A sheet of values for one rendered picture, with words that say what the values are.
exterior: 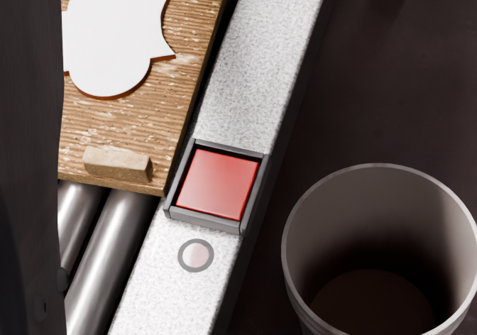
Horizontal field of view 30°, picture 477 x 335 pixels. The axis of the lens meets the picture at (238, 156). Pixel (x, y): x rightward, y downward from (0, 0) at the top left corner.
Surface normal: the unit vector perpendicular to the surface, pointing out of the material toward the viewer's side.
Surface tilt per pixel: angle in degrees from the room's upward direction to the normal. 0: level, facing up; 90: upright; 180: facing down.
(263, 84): 0
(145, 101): 0
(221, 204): 0
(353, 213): 87
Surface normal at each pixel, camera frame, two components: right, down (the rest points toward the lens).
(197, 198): -0.09, -0.51
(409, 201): -0.46, 0.76
